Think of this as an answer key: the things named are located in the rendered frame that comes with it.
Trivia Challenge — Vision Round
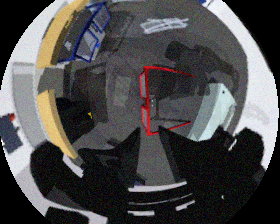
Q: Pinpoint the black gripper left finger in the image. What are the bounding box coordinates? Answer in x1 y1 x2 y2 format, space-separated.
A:
77 127 141 188

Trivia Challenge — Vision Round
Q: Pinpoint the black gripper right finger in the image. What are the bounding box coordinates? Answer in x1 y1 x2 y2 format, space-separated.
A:
157 124 226 183

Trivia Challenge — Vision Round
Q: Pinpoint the long white flat panel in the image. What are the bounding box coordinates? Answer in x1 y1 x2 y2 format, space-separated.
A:
32 0 67 142

